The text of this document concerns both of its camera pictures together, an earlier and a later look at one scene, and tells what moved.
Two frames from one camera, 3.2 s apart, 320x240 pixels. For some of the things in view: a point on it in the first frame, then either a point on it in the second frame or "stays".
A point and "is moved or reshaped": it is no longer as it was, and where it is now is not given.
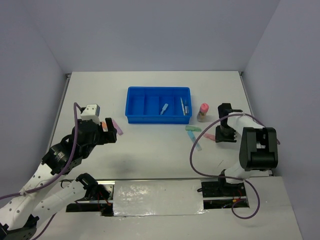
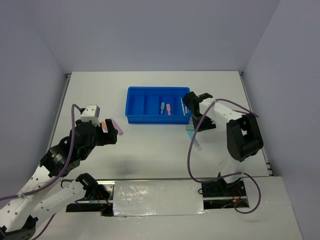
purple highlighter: (117, 127) stays
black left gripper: (110, 136) stays
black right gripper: (220, 138) to (208, 125)
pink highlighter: (210, 136) to (168, 109)
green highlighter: (190, 128) stays
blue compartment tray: (158, 105) stays
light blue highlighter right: (191, 135) stays
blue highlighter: (164, 108) is moved or reshaped
